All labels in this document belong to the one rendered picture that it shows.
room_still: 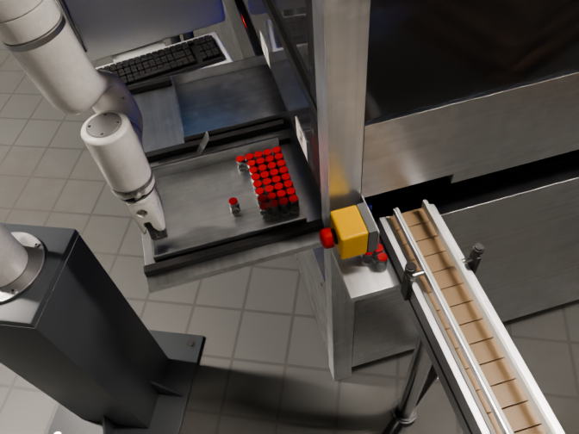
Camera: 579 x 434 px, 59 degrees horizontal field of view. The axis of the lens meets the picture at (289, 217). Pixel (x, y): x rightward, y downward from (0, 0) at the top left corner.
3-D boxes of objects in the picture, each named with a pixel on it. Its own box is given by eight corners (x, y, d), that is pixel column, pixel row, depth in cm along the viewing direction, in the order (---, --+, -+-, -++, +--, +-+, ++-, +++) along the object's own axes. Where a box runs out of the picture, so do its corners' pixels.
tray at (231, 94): (286, 58, 152) (285, 48, 149) (312, 115, 136) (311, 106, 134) (173, 85, 149) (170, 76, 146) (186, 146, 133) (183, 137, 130)
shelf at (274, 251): (283, 55, 156) (282, 49, 155) (362, 235, 115) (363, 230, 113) (126, 91, 152) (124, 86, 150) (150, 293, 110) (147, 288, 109)
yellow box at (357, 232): (363, 222, 105) (364, 201, 99) (376, 251, 101) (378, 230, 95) (327, 232, 104) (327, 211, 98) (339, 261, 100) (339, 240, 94)
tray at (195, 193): (279, 147, 130) (277, 137, 128) (307, 226, 115) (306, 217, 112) (146, 180, 127) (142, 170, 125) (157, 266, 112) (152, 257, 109)
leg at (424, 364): (410, 398, 169) (450, 285, 108) (421, 425, 164) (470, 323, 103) (384, 406, 169) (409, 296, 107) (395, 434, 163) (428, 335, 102)
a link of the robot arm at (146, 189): (153, 187, 95) (158, 197, 97) (149, 154, 100) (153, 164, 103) (108, 199, 94) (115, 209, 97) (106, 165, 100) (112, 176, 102)
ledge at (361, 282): (391, 235, 114) (391, 230, 113) (414, 284, 107) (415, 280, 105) (331, 251, 113) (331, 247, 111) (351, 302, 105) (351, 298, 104)
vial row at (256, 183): (255, 164, 127) (252, 151, 124) (271, 220, 117) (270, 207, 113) (246, 166, 127) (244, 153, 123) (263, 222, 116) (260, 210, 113)
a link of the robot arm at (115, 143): (110, 158, 100) (105, 195, 95) (83, 107, 90) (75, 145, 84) (152, 152, 100) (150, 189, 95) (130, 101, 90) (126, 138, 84)
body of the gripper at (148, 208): (155, 197, 96) (171, 231, 105) (149, 159, 102) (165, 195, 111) (115, 207, 96) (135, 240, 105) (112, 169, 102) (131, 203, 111)
